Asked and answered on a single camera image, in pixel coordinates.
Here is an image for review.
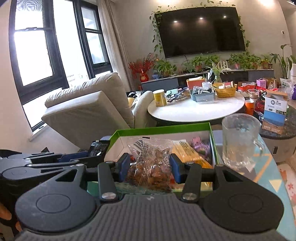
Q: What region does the clear brown snack packet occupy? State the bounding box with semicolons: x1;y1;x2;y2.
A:
115;137;174;194

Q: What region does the yellow beige snack packet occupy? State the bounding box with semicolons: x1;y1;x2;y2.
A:
172;140;213;169

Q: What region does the black snack packet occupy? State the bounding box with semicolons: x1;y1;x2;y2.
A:
88;140;110;160

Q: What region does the green cardboard box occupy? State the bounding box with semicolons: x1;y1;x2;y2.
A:
87;122;220;193

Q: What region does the beige sofa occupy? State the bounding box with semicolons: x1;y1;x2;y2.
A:
42;72;157;150

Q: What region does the white round coffee table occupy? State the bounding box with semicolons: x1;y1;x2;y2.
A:
147;92;245;123

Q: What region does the clear glass mug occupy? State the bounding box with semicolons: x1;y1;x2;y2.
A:
222;113;265;170

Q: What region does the patterned blue table mat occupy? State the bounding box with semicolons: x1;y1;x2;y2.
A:
212;129;295;239

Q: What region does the blue grey storage tray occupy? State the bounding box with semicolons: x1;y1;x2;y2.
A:
190;89;215;102

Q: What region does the yellow tin can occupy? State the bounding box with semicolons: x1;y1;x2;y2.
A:
153;89;167;107

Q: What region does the woven yellow basket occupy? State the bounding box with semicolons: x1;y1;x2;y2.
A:
212;83;237;98

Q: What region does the red flower decoration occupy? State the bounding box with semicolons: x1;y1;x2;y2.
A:
128;53;156;83

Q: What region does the blue white carton box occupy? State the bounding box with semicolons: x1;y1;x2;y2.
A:
262;90;288;135

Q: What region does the black wall television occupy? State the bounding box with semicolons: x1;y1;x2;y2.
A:
154;6;245;58

